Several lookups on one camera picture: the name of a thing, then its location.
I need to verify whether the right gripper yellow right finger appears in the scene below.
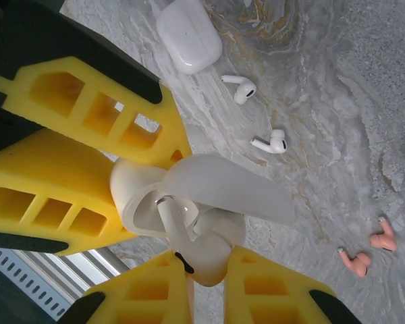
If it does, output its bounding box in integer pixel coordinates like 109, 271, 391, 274
222, 245, 358, 324

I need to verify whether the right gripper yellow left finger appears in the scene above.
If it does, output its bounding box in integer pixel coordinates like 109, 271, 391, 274
70, 249, 194, 324

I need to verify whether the white wireless earbud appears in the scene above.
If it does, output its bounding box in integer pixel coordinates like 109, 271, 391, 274
157, 197, 231, 288
250, 130, 288, 156
221, 74, 258, 105

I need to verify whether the white earbud charging case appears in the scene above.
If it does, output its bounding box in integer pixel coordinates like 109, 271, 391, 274
109, 153, 298, 271
155, 0, 223, 76

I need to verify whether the pink wireless earbud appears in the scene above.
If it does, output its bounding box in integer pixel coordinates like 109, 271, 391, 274
369, 217, 398, 252
338, 248, 371, 278

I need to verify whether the wide slotted aluminium beam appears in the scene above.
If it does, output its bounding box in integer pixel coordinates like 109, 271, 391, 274
0, 246, 131, 304

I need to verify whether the slotted pale cable duct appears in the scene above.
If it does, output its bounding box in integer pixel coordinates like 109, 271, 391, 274
0, 252, 70, 321

